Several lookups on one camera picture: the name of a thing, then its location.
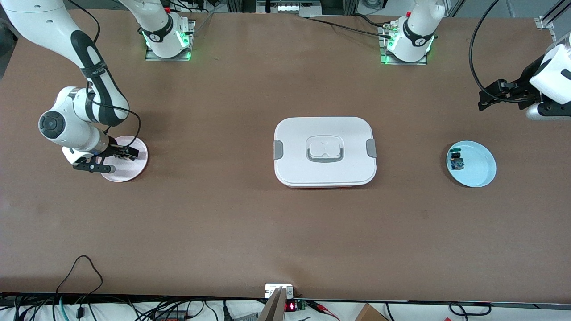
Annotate brown cardboard box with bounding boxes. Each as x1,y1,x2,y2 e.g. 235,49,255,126
354,303,389,321

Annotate pink round plate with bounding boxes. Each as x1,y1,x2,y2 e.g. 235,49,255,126
100,135,149,183

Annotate light blue round plate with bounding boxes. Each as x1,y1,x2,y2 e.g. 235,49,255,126
447,140,497,188

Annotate white power strip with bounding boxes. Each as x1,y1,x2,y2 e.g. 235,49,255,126
256,0,323,18

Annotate red alligator clip leads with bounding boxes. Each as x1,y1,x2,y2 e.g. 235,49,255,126
308,300,340,321

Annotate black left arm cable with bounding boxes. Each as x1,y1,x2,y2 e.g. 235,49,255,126
467,0,536,103

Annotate aluminium frame profile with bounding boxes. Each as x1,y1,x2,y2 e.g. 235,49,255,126
534,0,571,30

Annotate black looped table cable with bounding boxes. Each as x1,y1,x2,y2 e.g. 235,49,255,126
55,255,104,308

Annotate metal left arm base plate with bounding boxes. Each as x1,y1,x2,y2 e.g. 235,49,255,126
379,25,428,66

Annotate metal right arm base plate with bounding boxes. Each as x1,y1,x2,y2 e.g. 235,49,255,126
145,20,196,62

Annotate white lidded box grey handle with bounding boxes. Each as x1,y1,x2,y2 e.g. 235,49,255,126
273,117,377,189

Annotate black cable to arm base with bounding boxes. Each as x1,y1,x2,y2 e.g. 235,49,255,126
307,17,393,39

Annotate white metal bracket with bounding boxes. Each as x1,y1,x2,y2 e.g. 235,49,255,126
265,284,294,299

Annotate black coiled cable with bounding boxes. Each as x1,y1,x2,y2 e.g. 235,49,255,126
448,302,492,318

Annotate grey aluminium camera beam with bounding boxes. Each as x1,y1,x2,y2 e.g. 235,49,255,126
258,288,287,321

